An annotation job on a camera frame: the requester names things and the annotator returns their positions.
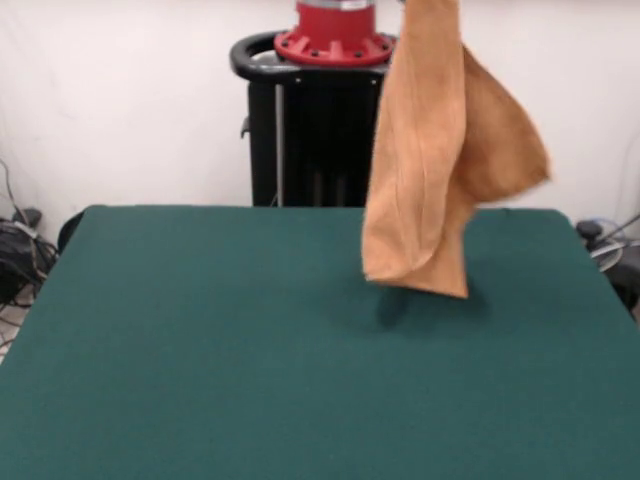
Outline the tan terry towel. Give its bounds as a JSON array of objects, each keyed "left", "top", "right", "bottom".
[{"left": 362, "top": 0, "right": 553, "bottom": 300}]

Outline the dark green tablecloth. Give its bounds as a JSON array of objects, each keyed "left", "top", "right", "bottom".
[{"left": 0, "top": 203, "right": 640, "bottom": 480}]

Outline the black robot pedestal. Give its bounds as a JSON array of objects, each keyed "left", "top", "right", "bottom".
[{"left": 229, "top": 29, "right": 397, "bottom": 209}]

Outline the black cable tangle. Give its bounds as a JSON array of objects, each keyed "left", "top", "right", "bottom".
[{"left": 0, "top": 159, "right": 60, "bottom": 351}]

